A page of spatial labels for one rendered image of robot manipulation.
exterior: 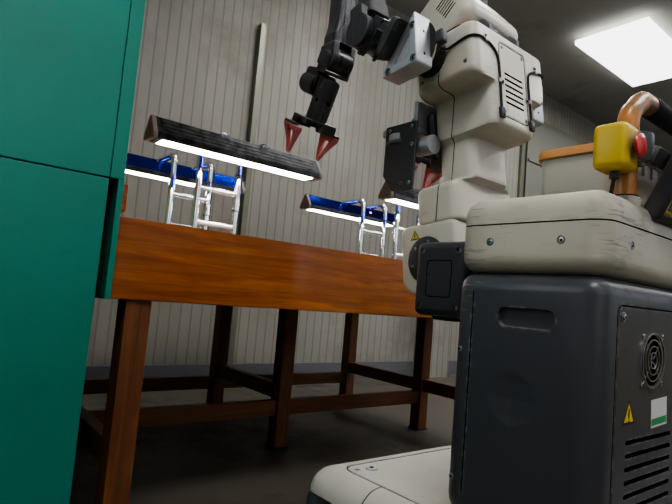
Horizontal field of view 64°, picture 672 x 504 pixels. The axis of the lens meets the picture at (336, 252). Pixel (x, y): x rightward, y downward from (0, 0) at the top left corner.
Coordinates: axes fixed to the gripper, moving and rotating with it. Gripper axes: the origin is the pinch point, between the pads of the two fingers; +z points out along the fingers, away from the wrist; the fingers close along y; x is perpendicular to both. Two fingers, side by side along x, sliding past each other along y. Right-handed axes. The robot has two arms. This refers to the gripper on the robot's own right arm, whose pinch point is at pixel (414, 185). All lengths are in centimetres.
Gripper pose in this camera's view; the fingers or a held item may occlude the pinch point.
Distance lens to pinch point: 171.1
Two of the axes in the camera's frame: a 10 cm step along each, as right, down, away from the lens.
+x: 5.2, 4.4, -7.3
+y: -7.7, -1.2, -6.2
